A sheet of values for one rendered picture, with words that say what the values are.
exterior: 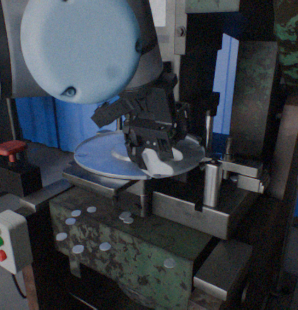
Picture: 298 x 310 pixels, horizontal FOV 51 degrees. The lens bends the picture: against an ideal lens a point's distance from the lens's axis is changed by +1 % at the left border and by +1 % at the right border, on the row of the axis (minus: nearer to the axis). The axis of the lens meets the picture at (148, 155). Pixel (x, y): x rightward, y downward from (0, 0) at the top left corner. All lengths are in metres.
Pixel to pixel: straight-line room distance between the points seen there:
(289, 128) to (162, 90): 0.59
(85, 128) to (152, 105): 2.23
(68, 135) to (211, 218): 2.29
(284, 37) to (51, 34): 0.27
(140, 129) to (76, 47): 0.27
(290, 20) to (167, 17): 0.34
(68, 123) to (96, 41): 2.60
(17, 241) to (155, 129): 0.48
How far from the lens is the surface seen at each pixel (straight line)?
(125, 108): 0.47
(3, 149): 0.85
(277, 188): 0.96
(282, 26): 0.38
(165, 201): 0.69
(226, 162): 0.73
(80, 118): 2.64
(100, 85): 0.20
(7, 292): 1.57
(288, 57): 0.42
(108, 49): 0.20
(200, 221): 0.67
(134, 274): 0.72
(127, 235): 0.67
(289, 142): 0.95
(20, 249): 0.83
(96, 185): 0.57
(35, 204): 0.82
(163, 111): 0.43
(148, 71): 0.40
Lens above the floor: 1.04
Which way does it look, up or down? 22 degrees down
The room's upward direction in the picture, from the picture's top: straight up
